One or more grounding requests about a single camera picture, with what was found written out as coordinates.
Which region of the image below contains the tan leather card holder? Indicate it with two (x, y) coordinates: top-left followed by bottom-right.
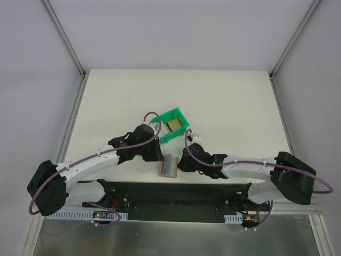
(159, 154), (179, 178)

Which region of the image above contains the green plastic bin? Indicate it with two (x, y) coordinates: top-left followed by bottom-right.
(158, 108), (190, 144)

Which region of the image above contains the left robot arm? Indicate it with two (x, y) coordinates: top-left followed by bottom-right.
(27, 123), (164, 217)

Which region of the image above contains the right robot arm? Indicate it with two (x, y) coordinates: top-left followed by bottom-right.
(177, 143), (316, 211)

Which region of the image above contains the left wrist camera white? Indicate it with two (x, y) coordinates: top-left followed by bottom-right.
(142, 121), (160, 134)

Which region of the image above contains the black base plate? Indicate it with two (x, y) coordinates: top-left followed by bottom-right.
(97, 179), (270, 223)

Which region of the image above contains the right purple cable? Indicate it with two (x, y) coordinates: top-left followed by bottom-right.
(184, 128), (334, 206)

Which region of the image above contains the purple cable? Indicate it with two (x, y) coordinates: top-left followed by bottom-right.
(184, 128), (334, 206)
(28, 111), (163, 215)

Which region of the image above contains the right white cable duct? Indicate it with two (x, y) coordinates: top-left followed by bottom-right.
(224, 213), (243, 225)

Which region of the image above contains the white cable duct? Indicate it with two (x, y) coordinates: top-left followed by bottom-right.
(224, 213), (243, 225)
(46, 209), (119, 221)

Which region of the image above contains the left white cable duct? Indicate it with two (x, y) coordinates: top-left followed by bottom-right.
(46, 209), (119, 221)

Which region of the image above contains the left aluminium frame post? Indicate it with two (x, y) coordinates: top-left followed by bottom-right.
(40, 0), (87, 78)

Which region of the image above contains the aluminium frame post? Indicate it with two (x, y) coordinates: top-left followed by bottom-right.
(40, 0), (87, 78)
(269, 0), (323, 81)

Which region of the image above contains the aluminium front rail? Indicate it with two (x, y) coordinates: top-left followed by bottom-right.
(33, 193), (322, 217)

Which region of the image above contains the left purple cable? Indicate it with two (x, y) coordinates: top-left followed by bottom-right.
(28, 111), (163, 215)

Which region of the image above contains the right aluminium frame post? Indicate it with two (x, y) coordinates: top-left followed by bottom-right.
(269, 0), (323, 81)

